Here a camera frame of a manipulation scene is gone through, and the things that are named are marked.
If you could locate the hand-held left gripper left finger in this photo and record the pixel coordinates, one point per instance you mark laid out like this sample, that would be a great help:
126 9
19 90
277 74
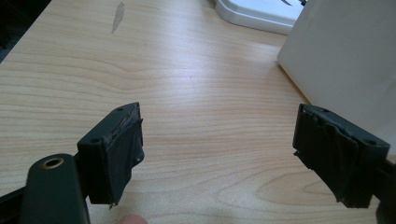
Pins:
107 155

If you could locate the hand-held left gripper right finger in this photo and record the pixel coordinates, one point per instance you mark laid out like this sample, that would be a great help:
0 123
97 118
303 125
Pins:
334 152

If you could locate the white box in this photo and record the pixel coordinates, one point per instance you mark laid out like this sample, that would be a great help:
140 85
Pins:
345 59

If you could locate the white tray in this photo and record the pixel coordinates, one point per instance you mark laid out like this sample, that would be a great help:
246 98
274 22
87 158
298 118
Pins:
258 14

